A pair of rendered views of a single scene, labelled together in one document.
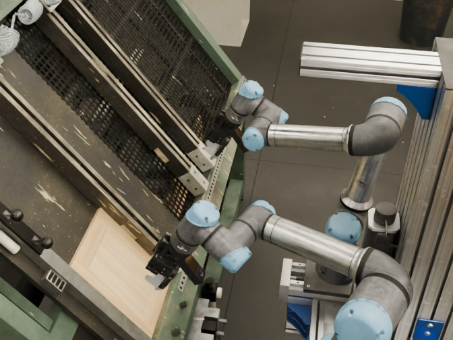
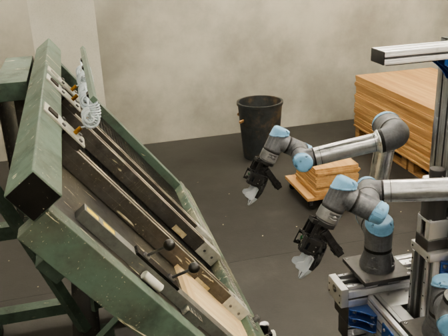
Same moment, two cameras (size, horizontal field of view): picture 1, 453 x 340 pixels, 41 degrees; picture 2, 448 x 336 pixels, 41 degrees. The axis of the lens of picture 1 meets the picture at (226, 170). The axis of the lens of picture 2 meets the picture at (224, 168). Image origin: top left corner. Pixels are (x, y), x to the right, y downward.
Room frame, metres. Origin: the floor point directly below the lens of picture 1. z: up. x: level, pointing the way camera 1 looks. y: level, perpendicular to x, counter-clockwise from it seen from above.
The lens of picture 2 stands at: (-0.30, 1.09, 2.40)
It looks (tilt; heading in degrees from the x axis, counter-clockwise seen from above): 21 degrees down; 336
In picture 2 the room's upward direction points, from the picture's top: 3 degrees counter-clockwise
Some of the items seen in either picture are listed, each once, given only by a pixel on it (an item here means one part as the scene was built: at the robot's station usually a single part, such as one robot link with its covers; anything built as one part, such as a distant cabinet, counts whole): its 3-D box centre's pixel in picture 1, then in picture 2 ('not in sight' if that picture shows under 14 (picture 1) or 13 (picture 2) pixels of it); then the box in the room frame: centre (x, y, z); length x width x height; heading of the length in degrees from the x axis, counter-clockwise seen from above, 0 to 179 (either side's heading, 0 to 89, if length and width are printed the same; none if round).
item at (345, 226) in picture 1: (342, 235); (378, 231); (1.51, -0.40, 1.20); 0.13 x 0.12 x 0.14; 157
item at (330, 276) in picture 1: (338, 260); (377, 255); (1.50, -0.40, 1.09); 0.15 x 0.15 x 0.10
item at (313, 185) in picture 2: not in sight; (321, 176); (4.19, -1.88, 0.20); 0.61 x 0.51 x 0.40; 170
